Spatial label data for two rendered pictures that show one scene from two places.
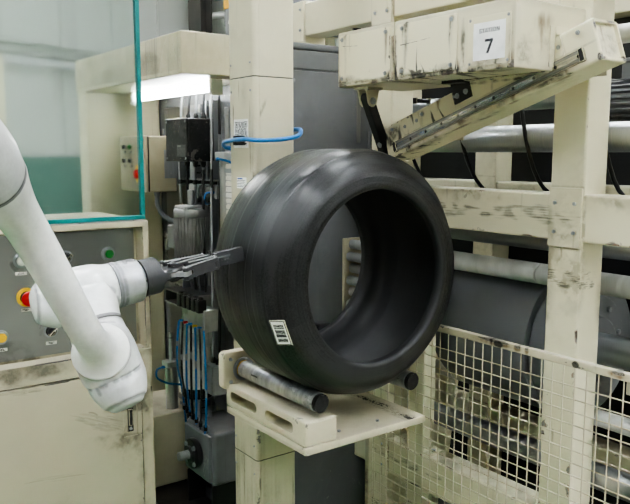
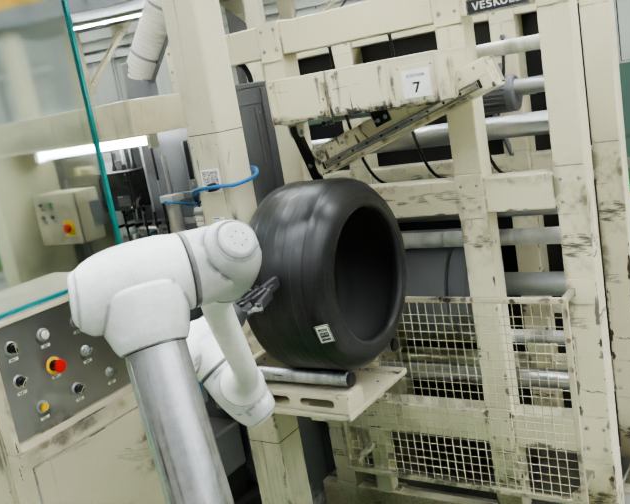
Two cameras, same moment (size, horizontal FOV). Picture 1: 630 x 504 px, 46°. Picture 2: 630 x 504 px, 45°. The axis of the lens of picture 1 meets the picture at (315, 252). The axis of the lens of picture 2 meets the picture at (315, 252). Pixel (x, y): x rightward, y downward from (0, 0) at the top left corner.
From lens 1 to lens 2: 0.84 m
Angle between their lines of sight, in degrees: 19
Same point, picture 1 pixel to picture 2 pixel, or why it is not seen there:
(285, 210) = (307, 241)
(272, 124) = (237, 168)
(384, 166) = (357, 189)
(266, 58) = (223, 115)
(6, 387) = (61, 448)
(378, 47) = (310, 92)
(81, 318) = (250, 361)
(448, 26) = (377, 73)
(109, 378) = (256, 400)
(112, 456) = (148, 480)
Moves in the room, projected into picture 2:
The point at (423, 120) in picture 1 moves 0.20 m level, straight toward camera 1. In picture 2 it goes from (348, 141) to (365, 143)
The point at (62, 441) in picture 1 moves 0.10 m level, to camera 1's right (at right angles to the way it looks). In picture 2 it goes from (111, 480) to (143, 470)
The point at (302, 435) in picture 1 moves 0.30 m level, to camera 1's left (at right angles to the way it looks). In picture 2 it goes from (345, 407) to (246, 438)
